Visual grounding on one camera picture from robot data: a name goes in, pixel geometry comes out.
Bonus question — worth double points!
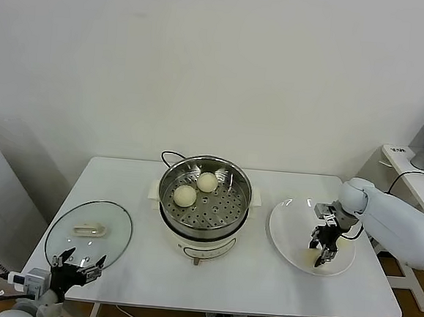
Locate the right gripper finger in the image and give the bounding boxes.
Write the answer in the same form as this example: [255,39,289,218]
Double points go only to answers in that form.
[312,247,337,270]
[308,226,321,251]

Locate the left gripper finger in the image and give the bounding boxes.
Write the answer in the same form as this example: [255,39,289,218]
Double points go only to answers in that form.
[76,253,107,282]
[51,246,76,269]

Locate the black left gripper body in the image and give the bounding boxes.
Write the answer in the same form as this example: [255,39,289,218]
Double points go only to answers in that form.
[48,261,89,299]

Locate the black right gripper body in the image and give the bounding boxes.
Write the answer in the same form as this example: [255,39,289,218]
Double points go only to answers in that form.
[316,223,342,252]

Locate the white steamed baozi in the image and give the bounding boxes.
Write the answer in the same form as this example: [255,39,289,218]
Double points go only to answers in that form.
[298,247,324,268]
[196,171,220,194]
[171,184,198,209]
[335,234,353,250]

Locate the glass lid cream handle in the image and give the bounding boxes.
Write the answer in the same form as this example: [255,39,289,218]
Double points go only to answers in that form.
[42,196,135,276]

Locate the stainless steel steamer basket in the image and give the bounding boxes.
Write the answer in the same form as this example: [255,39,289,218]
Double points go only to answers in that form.
[155,152,255,243]

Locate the white round plate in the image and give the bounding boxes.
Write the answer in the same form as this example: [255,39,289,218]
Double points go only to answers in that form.
[265,195,361,280]

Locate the white side desk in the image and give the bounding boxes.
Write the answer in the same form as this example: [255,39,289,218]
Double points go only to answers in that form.
[368,143,424,313]

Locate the cream electric cooker base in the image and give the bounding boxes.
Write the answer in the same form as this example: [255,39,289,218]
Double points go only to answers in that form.
[142,177,264,272]

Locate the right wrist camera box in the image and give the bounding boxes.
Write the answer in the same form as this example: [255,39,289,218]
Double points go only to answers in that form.
[312,202,338,228]

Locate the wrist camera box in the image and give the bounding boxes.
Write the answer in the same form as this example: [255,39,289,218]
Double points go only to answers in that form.
[312,202,338,228]
[5,266,51,299]

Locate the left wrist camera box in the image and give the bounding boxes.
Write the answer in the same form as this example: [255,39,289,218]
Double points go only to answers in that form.
[5,266,51,299]

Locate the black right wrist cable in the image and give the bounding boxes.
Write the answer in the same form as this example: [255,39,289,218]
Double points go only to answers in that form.
[341,220,365,244]

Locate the black power adapter cable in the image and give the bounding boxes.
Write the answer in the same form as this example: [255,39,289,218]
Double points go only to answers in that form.
[387,168,424,198]

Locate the black cooker power cord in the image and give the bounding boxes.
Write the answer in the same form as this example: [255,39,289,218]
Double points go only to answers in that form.
[160,149,191,171]

